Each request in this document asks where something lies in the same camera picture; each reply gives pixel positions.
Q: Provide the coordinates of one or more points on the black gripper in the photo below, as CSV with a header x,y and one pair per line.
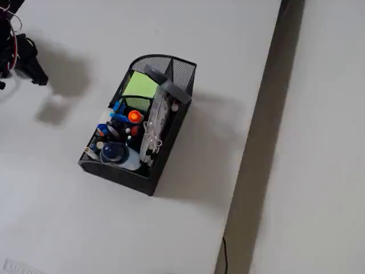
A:
x,y
29,55

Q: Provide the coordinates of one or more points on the small orange cap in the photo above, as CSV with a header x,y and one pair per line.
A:
x,y
134,116

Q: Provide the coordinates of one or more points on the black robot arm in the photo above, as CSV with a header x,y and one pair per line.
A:
x,y
5,42

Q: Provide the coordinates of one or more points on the black mesh desk organizer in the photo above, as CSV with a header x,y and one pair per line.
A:
x,y
119,177

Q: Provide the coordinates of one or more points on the blue pen with clip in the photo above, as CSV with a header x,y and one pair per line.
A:
x,y
121,117

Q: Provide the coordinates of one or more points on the green sticky note pad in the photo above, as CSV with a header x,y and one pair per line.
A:
x,y
139,84

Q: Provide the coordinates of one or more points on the white bottle with blue cap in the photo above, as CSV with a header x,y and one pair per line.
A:
x,y
115,154

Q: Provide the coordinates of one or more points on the red pen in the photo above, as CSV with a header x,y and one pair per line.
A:
x,y
134,130

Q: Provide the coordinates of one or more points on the clear plastic package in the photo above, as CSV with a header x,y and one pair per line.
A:
x,y
158,120

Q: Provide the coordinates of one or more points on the grey plastic stapler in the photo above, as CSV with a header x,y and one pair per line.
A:
x,y
171,85

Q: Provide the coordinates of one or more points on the small white round cap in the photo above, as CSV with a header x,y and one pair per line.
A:
x,y
174,107

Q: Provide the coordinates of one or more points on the white label plate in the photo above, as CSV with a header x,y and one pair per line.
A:
x,y
20,267

